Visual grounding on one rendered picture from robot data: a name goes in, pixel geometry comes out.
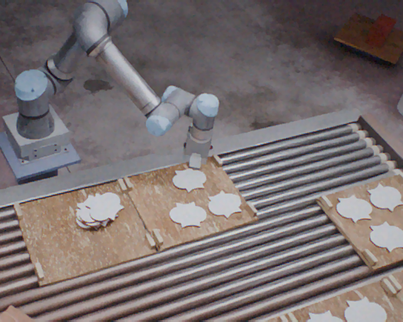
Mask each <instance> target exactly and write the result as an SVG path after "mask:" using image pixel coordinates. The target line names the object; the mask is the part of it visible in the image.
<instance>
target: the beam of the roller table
mask: <svg viewBox="0 0 403 322"><path fill-rule="evenodd" d="M360 115H362V113H361V112H360V111H359V110H358V109H357V108H356V107H353V108H349V109H346V110H339V111H336V112H332V113H325V114H322V115H318V116H314V117H311V118H308V119H304V120H298V121H293V122H290V123H284V124H280V125H276V126H270V127H267V128H262V129H258V130H253V131H248V133H242V134H239V135H235V136H228V137H224V138H221V139H218V140H211V144H210V145H212V146H213V148H212V149H211V150H210V151H209V154H208V157H210V156H212V154H216V155H218V157H221V156H226V155H229V154H234V153H239V152H242V151H246V150H249V149H252V148H256V147H260V146H265V145H269V144H273V143H278V142H282V141H286V140H291V139H295V138H300V137H303V136H308V135H312V133H318V132H322V131H325V130H331V129H335V128H339V127H345V126H347V125H349V124H352V123H357V121H358V118H359V116H360ZM184 153H185V147H180V148H176V149H173V150H169V151H166V152H162V153H155V154H152V155H149V156H142V157H138V158H134V159H129V160H125V161H120V162H117V163H111V164H107V165H104V166H97V167H94V168H93V169H87V170H83V171H79V172H73V173H69V174H65V175H62V176H56V177H52V178H48V179H42V180H38V181H34V182H28V183H25V184H21V185H17V186H10V188H7V189H0V210H4V209H10V208H13V206H14V203H16V202H19V204H22V203H26V202H31V201H36V200H39V199H45V198H49V197H53V196H59V195H62V194H66V193H70V192H76V191H80V190H83V189H89V188H94V186H99V185H103V184H108V183H111V182H116V181H117V180H118V179H123V178H124V177H125V176H127V177H128V178H129V177H132V176H137V175H140V174H144V173H150V172H153V171H157V170H159V169H166V167H169V166H175V165H178V164H182V163H187V162H189V161H187V160H183V158H184Z"/></svg>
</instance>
